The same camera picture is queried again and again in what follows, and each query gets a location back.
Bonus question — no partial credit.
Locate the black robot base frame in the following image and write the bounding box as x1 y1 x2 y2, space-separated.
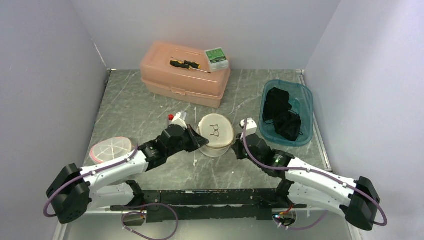
110 186 305 223

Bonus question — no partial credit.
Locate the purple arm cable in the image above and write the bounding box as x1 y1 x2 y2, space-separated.
241 124 388 227
43 144 139 218

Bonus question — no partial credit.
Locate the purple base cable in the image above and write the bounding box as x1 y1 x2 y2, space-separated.
121 202 179 240
273 206 329 232

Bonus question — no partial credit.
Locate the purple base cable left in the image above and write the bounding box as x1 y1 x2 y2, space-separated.
121 202 179 240

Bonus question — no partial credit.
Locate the green white small box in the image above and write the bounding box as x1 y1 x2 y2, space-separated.
204 47 230 72

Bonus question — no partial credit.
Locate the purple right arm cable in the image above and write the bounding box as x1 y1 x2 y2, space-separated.
241 124 388 227

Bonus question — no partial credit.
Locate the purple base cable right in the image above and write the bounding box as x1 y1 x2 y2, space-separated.
273 206 329 232

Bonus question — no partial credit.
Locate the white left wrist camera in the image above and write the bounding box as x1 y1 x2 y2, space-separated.
167 111 187 129

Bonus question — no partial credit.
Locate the teal plastic bin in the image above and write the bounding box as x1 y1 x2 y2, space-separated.
259 79 314 147

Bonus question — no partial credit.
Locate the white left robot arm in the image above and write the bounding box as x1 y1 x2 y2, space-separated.
43 124 209 224

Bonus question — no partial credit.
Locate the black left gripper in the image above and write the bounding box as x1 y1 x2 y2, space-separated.
166 123 209 157

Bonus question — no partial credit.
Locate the black cloth garment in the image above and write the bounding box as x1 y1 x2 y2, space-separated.
262 87 303 142

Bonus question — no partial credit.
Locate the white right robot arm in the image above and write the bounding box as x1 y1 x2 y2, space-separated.
231 133 382 231

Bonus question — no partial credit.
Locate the pink plastic toolbox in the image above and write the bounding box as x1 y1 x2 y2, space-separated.
140 42 231 108

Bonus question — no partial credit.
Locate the clear round lidded container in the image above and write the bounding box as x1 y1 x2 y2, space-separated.
89 136 134 164

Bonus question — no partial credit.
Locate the white mesh laundry bag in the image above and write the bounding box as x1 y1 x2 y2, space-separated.
196 113 235 158

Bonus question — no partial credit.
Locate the black yellow screwdriver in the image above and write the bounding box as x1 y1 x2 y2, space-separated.
169 58 211 74

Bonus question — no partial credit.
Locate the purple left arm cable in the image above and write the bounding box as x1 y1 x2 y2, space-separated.
43 144 139 218

